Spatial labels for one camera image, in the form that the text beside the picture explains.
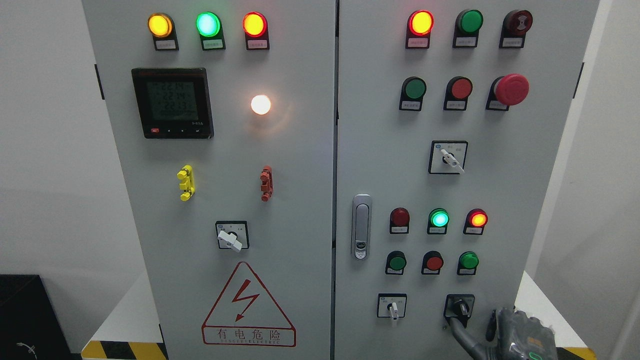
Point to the red mushroom emergency stop button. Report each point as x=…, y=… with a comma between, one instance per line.
x=506, y=91

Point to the green lit indicator light middle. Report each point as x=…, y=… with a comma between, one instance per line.
x=438, y=222

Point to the red push button second row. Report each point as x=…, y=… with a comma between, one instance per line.
x=457, y=92

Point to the green push button lower left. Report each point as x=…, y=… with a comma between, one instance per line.
x=395, y=263

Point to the black rotary knob switch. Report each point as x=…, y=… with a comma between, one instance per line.
x=460, y=307

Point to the green indicator light top left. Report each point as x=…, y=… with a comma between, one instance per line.
x=210, y=30

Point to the white selector switch left door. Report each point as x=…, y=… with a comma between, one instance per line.
x=233, y=235

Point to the green push button top right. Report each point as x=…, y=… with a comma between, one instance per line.
x=466, y=29

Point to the grey cabinet door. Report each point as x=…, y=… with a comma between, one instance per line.
x=290, y=235
x=385, y=153

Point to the red push button lower middle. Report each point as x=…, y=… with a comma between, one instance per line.
x=432, y=263

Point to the white platform yellow black stripes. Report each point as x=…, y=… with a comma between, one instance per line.
x=132, y=330

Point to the silver cabinet door handle lock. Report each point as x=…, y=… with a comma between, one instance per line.
x=360, y=229

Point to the red electric hazard warning sticker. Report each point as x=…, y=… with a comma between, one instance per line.
x=246, y=314

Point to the grey left cabinet door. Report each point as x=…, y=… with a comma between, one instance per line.
x=290, y=235

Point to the white selector switch lower right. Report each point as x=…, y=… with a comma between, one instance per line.
x=392, y=306

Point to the white selector switch upper right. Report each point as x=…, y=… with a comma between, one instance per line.
x=447, y=157

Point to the green lit button lower right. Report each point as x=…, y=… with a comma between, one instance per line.
x=467, y=264

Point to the black digital power meter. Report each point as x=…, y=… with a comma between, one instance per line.
x=173, y=103

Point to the white selector switch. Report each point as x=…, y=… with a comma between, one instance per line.
x=447, y=157
x=392, y=306

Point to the yellow indicator light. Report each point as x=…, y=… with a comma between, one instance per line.
x=163, y=32

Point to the red terminal connector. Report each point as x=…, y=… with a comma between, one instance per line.
x=267, y=186

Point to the black red buzzer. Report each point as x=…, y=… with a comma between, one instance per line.
x=514, y=28

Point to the black box lower left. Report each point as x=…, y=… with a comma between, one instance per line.
x=29, y=328

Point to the green push button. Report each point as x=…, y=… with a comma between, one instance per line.
x=466, y=29
x=395, y=263

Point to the dark red indicator light left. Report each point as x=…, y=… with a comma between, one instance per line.
x=399, y=221

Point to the green push button second row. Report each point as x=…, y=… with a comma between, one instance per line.
x=412, y=93

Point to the red indicator light top left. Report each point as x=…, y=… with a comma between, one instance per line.
x=255, y=27

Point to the red indicator light top right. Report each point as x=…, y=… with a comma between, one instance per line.
x=418, y=29

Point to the yellow terminal connector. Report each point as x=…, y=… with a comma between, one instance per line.
x=186, y=182

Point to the white glowing indicator light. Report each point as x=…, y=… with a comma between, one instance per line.
x=260, y=104

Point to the grey right cabinet door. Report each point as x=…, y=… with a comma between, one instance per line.
x=385, y=153

